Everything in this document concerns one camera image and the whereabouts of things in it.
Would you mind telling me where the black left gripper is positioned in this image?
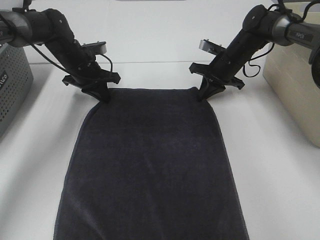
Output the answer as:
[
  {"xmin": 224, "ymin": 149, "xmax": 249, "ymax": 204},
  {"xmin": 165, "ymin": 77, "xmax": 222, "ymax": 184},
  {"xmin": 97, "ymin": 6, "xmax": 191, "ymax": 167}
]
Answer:
[{"xmin": 45, "ymin": 37, "xmax": 121, "ymax": 102}]

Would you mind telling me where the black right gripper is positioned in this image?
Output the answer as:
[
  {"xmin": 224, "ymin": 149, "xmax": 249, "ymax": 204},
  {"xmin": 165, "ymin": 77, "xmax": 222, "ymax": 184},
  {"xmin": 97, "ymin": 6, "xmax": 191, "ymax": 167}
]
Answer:
[{"xmin": 189, "ymin": 29, "xmax": 245, "ymax": 102}]

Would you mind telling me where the dark navy towel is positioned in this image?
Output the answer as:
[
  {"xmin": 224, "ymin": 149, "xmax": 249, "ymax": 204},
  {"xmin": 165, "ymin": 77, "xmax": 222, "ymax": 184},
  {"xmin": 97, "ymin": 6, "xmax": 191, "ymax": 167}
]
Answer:
[{"xmin": 53, "ymin": 87, "xmax": 249, "ymax": 240}]

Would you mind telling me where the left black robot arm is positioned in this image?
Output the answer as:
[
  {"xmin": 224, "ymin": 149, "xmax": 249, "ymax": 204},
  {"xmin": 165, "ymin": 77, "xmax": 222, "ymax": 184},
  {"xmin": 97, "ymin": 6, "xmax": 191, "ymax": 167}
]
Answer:
[{"xmin": 0, "ymin": 7, "xmax": 121, "ymax": 103}]

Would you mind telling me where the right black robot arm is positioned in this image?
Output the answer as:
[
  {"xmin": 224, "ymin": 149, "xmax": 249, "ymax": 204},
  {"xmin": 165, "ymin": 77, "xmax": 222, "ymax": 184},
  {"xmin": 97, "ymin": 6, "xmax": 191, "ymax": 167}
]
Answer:
[{"xmin": 189, "ymin": 0, "xmax": 320, "ymax": 101}]

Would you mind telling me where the beige storage bin grey rim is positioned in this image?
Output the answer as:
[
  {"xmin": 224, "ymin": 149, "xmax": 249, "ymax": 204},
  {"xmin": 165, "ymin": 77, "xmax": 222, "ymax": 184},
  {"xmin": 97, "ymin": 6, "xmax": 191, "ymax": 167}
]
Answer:
[{"xmin": 263, "ymin": 3, "xmax": 320, "ymax": 147}]

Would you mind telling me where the grey perforated plastic basket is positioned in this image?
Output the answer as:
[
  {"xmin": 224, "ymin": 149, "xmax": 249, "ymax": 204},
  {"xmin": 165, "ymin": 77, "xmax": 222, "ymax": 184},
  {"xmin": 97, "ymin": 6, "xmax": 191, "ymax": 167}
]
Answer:
[{"xmin": 0, "ymin": 43, "xmax": 34, "ymax": 136}]

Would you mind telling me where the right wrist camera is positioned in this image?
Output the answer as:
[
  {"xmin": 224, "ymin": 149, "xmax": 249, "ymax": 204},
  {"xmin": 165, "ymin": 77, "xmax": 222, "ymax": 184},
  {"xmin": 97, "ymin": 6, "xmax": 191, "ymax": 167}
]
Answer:
[{"xmin": 199, "ymin": 39, "xmax": 225, "ymax": 56}]

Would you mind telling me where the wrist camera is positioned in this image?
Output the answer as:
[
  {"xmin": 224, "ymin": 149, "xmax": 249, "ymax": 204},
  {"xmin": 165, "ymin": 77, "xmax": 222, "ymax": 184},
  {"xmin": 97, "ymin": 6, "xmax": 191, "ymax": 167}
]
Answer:
[
  {"xmin": 81, "ymin": 41, "xmax": 107, "ymax": 55},
  {"xmin": 199, "ymin": 39, "xmax": 225, "ymax": 56}
]

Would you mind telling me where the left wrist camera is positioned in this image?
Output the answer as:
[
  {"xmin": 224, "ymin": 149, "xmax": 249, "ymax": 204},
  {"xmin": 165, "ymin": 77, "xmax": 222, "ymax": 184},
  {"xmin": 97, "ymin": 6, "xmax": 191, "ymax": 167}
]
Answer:
[{"xmin": 81, "ymin": 41, "xmax": 107, "ymax": 55}]

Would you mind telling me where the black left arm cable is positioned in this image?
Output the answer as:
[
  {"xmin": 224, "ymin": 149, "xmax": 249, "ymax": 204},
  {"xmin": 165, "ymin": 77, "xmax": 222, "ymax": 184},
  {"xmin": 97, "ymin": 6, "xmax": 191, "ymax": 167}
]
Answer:
[{"xmin": 31, "ymin": 43, "xmax": 113, "ymax": 73}]

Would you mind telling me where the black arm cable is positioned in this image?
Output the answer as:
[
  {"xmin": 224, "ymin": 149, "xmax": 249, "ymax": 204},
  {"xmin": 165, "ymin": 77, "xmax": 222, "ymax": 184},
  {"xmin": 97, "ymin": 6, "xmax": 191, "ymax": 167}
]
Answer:
[
  {"xmin": 243, "ymin": 42, "xmax": 275, "ymax": 78},
  {"xmin": 31, "ymin": 43, "xmax": 113, "ymax": 73}
]

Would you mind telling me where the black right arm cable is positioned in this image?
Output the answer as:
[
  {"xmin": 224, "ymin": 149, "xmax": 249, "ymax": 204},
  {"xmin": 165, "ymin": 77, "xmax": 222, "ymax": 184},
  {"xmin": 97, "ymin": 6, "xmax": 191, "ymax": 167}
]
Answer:
[{"xmin": 243, "ymin": 42, "xmax": 275, "ymax": 78}]

